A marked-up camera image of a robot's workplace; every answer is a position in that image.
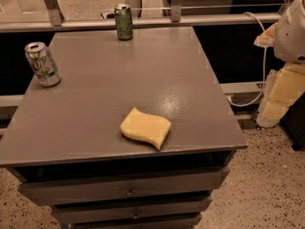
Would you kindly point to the bottom grey drawer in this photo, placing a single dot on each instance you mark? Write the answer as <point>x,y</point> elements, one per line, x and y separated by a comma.
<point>181,221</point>

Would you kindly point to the grey drawer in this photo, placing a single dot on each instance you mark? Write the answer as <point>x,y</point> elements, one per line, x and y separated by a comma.
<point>133,210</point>
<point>181,221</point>
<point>126,186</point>

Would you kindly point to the top grey drawer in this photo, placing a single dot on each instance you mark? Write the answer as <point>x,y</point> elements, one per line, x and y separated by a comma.
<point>126,186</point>

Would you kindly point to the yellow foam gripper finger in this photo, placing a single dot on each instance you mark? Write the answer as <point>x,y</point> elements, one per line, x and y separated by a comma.
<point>282,89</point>

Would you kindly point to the grey metal window rail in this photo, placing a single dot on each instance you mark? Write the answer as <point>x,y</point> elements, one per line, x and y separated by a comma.
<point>73,15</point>

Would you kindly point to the middle grey drawer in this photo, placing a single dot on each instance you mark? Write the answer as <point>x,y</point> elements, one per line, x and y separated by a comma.
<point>133,210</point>

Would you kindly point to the yellow wavy sponge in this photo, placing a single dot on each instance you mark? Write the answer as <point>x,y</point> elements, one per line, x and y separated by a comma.
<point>148,128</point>

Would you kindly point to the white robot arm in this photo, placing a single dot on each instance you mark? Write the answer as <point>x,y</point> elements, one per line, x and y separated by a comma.
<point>287,35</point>

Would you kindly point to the white 7up soda can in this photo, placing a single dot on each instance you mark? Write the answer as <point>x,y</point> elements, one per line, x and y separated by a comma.
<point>41,61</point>

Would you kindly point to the green soda can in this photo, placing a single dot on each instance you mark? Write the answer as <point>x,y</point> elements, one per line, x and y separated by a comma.
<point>123,21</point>

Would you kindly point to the grey drawer cabinet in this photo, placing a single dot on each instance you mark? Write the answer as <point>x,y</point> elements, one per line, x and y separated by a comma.
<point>72,130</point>

